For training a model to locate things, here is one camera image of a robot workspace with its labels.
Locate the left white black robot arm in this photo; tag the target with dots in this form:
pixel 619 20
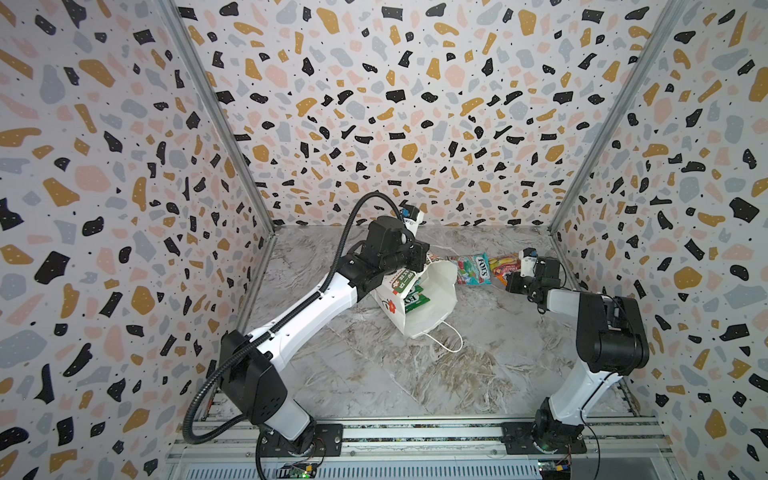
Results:
pixel 251 363

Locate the orange fruit candy bag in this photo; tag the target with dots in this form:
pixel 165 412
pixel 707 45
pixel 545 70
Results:
pixel 502 267

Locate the white floral paper bag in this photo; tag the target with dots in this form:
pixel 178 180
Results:
pixel 438 280

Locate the left green circuit board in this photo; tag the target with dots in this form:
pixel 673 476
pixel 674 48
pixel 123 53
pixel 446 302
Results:
pixel 297 471

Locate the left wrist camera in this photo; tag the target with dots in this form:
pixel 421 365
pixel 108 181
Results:
pixel 412 217

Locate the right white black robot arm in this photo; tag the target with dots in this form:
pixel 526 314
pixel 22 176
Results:
pixel 610 342

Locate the teal berry mint candy bag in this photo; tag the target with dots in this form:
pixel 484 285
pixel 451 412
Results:
pixel 473 270

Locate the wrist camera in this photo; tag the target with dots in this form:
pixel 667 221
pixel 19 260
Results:
pixel 412 217
pixel 528 258

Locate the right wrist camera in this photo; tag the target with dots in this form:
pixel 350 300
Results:
pixel 528 258

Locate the green mango tea candy bag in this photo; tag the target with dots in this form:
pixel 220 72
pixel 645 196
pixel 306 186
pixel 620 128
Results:
pixel 416 297

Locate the right green circuit board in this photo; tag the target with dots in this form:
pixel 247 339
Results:
pixel 554 470

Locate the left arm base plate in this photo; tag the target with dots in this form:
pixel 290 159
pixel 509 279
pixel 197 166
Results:
pixel 317 440

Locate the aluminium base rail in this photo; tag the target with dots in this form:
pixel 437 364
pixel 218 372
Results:
pixel 471 448

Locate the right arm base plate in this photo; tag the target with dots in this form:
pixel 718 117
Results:
pixel 530 438

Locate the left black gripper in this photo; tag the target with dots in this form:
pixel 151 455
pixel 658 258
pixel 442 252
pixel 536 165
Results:
pixel 419 250

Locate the green circuit board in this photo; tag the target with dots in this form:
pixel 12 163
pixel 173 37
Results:
pixel 554 470
pixel 297 471

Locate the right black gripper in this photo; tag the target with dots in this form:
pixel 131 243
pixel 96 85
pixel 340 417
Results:
pixel 518 282

